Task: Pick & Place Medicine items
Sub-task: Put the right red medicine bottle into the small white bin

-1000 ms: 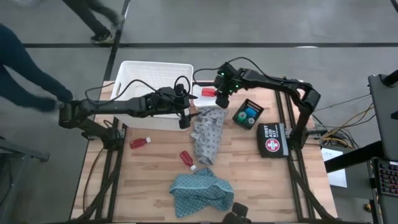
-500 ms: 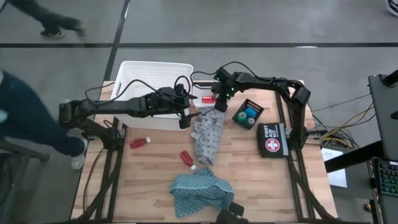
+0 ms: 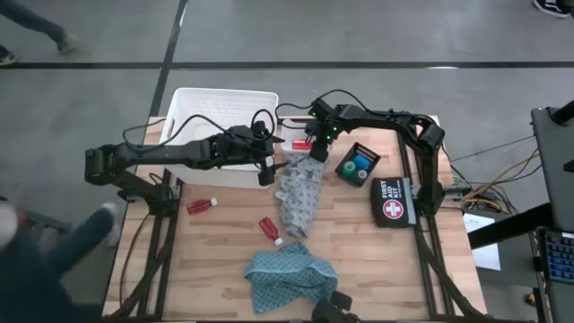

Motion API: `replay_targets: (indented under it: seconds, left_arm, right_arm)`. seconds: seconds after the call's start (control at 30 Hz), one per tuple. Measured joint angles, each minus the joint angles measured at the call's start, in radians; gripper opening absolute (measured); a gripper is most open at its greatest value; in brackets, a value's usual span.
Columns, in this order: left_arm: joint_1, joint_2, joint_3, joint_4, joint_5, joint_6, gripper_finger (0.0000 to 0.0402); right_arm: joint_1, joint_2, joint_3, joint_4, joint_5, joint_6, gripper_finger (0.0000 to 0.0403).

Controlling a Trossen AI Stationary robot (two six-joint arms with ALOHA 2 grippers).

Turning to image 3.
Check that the black aluminium table frame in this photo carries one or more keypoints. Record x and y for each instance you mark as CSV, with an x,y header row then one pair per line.
x,y
427,269

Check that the white plastic basket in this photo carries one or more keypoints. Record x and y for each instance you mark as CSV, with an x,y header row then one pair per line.
x,y
215,107

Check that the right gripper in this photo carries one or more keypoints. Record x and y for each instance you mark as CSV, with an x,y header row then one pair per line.
x,y
326,128

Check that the black boxy object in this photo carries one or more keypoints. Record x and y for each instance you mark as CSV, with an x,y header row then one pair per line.
x,y
332,311

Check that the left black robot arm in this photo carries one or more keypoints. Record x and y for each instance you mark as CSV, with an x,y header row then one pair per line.
x,y
170,152

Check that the dark grey panel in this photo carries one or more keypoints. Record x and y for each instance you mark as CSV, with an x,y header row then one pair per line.
x,y
556,170

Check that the black pole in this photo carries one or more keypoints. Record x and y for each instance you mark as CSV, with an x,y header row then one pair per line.
x,y
565,112

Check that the black first aid kit pouch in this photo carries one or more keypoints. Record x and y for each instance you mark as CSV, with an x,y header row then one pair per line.
x,y
394,202

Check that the teal star-patterned cloth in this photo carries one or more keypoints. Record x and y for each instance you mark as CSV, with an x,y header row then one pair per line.
x,y
291,278

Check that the small yellow object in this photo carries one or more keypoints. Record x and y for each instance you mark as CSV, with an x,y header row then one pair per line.
x,y
531,299

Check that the dark green bandage roll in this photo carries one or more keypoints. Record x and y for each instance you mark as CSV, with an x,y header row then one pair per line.
x,y
360,176

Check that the blue bandage roll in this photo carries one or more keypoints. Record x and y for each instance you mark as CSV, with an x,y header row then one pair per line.
x,y
361,162

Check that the black beam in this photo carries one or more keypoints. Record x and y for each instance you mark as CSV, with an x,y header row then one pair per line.
x,y
511,226

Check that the dark metal stand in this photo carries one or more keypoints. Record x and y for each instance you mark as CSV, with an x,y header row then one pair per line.
x,y
49,222

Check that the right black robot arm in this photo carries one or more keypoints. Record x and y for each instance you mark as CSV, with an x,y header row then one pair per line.
x,y
381,117

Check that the grey connector box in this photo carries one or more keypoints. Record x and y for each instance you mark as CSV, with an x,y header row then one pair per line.
x,y
457,190

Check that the backlit keyboard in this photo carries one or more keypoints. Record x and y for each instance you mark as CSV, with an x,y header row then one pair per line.
x,y
560,255

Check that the small white plastic tray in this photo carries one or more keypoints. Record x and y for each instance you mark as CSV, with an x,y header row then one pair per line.
x,y
287,137

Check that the person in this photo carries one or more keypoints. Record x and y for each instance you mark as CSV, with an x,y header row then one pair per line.
x,y
553,6
31,278
27,15

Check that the grey star-patterned cloth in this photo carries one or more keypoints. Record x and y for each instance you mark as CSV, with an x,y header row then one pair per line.
x,y
298,197

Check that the red bottle with white cap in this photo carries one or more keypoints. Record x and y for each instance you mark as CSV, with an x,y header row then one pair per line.
x,y
299,145
269,229
199,206

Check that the white paper sheet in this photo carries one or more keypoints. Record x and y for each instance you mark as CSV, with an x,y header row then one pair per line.
x,y
489,258

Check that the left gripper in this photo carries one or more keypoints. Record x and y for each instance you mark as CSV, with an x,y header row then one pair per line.
x,y
246,148

